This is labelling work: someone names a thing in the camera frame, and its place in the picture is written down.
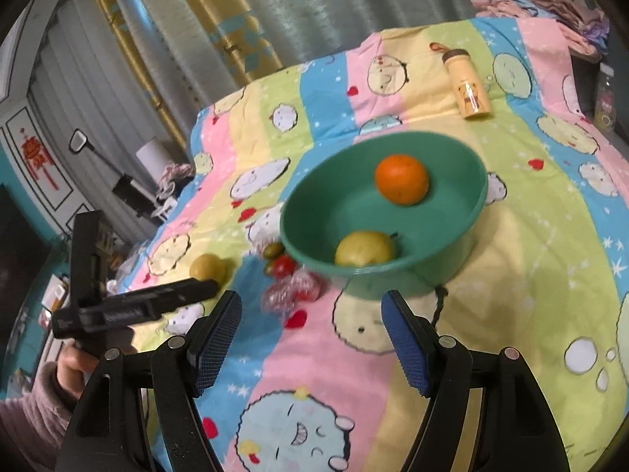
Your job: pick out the pile of pink clothes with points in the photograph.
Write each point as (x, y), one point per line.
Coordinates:
(540, 2)

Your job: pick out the black television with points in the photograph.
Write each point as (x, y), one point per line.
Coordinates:
(19, 255)

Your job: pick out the black stand with mirror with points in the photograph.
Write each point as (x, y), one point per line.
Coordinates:
(81, 141)

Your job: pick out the red tomato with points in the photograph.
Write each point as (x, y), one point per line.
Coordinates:
(280, 266)

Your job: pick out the yellow patterned curtain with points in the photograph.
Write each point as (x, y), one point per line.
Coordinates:
(216, 10)

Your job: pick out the clear baby bottle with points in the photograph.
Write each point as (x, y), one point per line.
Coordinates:
(605, 103)

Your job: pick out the yellow lemon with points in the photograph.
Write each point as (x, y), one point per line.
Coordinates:
(206, 266)

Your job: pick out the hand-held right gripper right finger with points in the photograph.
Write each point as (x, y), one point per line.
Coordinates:
(408, 349)

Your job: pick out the person's left forearm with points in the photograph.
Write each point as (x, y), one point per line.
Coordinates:
(29, 427)

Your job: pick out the green plastic basin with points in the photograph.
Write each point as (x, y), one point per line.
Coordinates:
(344, 206)

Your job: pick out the grey sheer curtain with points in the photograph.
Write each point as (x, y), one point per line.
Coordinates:
(344, 0)

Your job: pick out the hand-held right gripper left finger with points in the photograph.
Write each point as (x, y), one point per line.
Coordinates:
(218, 344)

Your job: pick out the plastic-wrapped fruit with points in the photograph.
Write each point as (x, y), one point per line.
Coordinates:
(277, 297)
(308, 287)

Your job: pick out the person's left hand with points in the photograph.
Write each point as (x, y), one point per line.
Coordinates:
(73, 368)

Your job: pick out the colourful printed blanket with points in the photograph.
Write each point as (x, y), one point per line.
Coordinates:
(516, 255)

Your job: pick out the orange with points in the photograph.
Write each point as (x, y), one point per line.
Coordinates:
(402, 179)

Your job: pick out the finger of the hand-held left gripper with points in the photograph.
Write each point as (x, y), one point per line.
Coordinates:
(182, 291)

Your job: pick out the small green fruit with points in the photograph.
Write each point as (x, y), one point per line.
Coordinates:
(272, 250)

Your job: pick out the red wall ornament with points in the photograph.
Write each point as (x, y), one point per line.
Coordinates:
(37, 155)

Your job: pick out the yellow water bottle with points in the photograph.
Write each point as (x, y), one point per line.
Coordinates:
(471, 96)

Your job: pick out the yellow pear with stem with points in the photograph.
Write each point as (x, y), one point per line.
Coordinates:
(363, 250)

